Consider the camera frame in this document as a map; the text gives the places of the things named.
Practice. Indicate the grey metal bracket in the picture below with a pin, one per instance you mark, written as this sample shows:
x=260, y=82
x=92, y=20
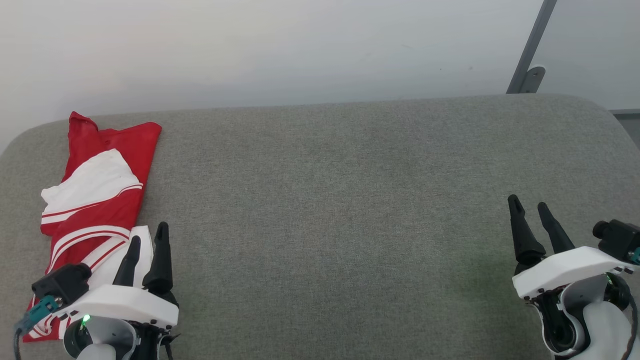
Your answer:
x=534, y=80

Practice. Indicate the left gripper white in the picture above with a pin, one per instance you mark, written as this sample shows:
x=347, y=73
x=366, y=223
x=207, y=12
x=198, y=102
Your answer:
x=125, y=302

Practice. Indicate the grey metal post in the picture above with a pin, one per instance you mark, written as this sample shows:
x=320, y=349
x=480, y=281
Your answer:
x=535, y=35

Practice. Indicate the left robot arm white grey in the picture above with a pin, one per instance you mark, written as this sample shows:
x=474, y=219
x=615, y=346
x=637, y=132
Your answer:
x=105, y=342

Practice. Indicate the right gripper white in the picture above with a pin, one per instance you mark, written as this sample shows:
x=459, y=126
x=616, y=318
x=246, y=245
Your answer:
x=570, y=267

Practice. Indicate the grey fabric sofa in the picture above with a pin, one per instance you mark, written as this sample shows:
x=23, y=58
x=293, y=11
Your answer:
x=330, y=210

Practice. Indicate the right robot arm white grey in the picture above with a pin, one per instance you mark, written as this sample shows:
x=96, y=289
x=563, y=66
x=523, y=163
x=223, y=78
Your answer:
x=595, y=325

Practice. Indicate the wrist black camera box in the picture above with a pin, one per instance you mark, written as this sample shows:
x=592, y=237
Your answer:
x=620, y=239
x=62, y=284

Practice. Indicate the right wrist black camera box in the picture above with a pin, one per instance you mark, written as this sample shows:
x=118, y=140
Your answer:
x=620, y=239

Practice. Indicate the red and white jersey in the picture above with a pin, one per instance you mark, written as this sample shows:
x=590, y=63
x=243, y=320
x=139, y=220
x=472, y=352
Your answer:
x=100, y=200

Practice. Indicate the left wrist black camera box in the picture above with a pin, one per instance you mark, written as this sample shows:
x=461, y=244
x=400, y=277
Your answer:
x=62, y=284

